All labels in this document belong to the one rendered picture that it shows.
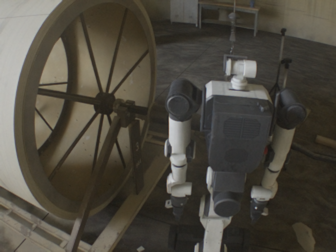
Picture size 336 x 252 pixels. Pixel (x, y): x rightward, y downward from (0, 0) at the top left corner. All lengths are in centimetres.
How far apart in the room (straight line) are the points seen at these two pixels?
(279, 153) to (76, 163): 199
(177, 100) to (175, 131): 17
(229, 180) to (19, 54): 110
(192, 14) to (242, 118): 815
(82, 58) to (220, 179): 220
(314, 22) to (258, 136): 873
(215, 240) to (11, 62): 148
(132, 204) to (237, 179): 119
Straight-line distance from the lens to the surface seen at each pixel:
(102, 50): 281
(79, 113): 304
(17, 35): 149
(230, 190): 116
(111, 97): 195
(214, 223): 167
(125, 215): 212
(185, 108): 102
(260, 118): 93
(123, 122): 186
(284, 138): 117
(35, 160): 150
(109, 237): 201
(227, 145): 99
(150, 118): 176
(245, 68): 104
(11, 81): 137
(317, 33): 966
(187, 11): 903
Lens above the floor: 180
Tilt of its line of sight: 32 degrees down
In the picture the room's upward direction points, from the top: straight up
